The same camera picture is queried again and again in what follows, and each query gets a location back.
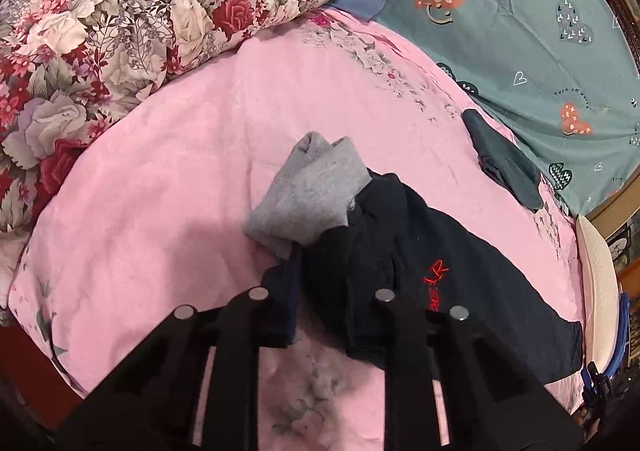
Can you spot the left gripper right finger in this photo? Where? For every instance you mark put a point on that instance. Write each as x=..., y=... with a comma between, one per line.
x=451, y=384

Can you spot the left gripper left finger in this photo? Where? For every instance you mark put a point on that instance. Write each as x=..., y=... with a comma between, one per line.
x=192, y=383

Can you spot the cream white pillow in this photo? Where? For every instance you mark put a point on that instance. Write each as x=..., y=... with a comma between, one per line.
x=601, y=294

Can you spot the teal heart-print blanket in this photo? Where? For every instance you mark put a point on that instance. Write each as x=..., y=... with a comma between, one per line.
x=558, y=73

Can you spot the pink floral bed sheet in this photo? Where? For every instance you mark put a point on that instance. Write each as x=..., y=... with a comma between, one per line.
x=151, y=216

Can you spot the red floral pillow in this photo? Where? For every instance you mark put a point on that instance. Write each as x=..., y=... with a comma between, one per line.
x=70, y=69

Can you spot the folded dark green garment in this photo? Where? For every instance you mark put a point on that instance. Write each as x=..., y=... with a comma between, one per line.
x=503, y=162

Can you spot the dark navy pants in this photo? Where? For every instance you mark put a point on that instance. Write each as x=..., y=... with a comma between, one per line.
x=358, y=232

